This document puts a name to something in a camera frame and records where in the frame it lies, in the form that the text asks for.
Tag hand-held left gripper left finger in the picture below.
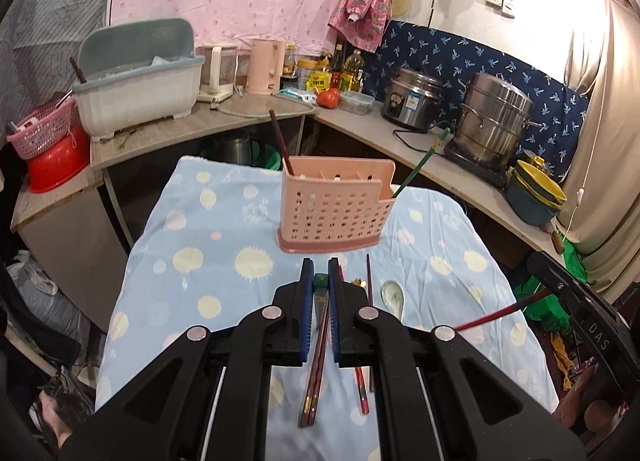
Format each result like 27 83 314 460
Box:
60 257 316 461

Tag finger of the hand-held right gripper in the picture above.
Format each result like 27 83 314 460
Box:
526 251 589 302

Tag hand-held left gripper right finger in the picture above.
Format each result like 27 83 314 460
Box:
327 257 586 461

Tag brown wooden chopstick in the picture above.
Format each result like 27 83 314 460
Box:
306 291 332 427
298 291 326 429

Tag pink perforated utensil holder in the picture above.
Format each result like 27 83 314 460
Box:
275 156 397 255

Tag person's right hand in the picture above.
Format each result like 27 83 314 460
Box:
554 366 629 437

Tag green plastic bag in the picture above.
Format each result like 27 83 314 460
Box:
510 241 591 322

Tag white ceramic spoon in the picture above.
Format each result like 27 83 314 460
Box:
381 280 407 320

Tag stack of yellow green bowls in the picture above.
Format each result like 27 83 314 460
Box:
506 176 563 227

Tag yellow bowl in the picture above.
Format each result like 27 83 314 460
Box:
515 160 568 207

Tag light blue dotted blanket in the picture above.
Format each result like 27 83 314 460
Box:
95 155 560 461

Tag black induction cooker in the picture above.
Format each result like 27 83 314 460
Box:
442 141 511 187

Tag beige curtain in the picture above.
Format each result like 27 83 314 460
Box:
565 0 640 287

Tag steel steamer pot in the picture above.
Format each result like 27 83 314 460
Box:
454 72 543 167

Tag green chopstick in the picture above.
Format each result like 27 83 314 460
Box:
391 127 451 199

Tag dark red chopstick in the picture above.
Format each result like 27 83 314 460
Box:
268 108 296 176

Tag clear plastic food container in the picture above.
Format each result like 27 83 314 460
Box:
339 90 375 116

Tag steel rice cooker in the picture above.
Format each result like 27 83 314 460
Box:
381 66 445 132

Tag wet wipes pack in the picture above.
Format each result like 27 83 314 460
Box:
276 88 317 103

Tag blue leaf-print cloth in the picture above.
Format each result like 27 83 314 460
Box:
361 20 591 182

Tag large cooking oil bottle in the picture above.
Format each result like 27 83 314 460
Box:
342 51 365 93

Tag yellow-lidded tin can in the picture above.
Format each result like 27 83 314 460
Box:
296 58 318 89

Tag pink electric kettle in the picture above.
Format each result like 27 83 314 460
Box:
248 38 287 95

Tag small brown twig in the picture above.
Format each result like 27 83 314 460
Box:
112 126 151 149

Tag brown bottle yellow cap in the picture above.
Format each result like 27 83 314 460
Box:
281 44 298 89

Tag white blender jug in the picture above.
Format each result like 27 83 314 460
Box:
196 42 251 103

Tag person's sandaled foot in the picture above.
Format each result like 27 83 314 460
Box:
31 366 97 449

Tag grey plastic bags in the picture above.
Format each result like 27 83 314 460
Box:
5 248 91 337

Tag white dish box teal lid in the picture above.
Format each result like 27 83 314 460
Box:
71 18 206 138

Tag red plastic basin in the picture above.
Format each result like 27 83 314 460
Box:
25 124 92 193

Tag pink plastic basket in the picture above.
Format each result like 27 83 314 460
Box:
6 100 76 160

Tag grey patterned curtain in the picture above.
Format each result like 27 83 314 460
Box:
0 0 121 152

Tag black power cable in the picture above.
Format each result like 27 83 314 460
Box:
392 124 453 152

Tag white power cable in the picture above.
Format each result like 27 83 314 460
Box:
210 91 321 118

